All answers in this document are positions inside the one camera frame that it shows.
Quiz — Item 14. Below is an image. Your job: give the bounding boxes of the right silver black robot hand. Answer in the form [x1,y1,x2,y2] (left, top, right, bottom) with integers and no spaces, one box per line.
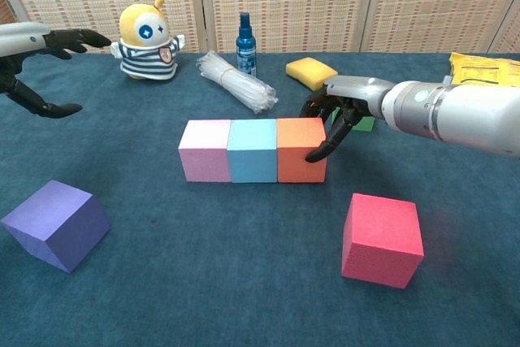
[299,74,397,164]

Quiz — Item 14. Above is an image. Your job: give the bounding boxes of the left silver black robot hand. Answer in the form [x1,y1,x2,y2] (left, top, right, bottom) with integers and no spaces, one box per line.
[0,21,113,119]

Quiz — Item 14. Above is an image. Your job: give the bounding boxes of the green foam cube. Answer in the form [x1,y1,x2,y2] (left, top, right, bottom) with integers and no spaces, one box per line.
[331,106,377,133]

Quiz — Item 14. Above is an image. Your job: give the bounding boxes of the orange foam cube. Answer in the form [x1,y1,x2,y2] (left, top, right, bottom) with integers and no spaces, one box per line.
[275,117,328,184]

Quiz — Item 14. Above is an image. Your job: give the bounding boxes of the red foam cube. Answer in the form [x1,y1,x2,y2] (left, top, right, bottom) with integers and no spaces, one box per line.
[340,193,425,290]

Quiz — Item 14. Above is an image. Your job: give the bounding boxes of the pink foam cube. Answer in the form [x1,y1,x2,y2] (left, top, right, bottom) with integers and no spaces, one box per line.
[177,119,232,184]

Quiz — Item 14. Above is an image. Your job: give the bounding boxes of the purple foam cube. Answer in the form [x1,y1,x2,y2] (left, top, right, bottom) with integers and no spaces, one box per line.
[0,179,111,274]

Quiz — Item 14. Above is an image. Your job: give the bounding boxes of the yellow sponge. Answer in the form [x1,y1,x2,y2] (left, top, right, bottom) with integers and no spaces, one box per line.
[285,57,339,92]

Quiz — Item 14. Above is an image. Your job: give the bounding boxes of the blue spray bottle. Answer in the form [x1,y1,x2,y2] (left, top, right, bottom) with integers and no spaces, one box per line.
[236,11,258,78]

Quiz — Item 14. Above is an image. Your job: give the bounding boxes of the light blue foam cube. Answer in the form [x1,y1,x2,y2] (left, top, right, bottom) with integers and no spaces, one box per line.
[226,118,280,184]

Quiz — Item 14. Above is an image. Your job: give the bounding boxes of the clear plastic bag bundle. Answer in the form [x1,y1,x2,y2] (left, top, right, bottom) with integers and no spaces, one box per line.
[196,50,280,115]

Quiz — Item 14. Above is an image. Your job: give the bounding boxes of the yellow plush toy striped shirt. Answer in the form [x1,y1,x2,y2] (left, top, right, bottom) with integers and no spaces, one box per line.
[110,0,186,82]

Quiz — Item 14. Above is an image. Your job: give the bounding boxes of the yellow snack bag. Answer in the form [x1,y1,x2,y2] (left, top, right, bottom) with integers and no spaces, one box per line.
[442,51,520,89]

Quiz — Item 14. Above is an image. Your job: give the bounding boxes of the blue felt table cover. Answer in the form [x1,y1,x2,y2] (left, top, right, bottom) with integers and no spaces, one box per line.
[0,52,520,347]

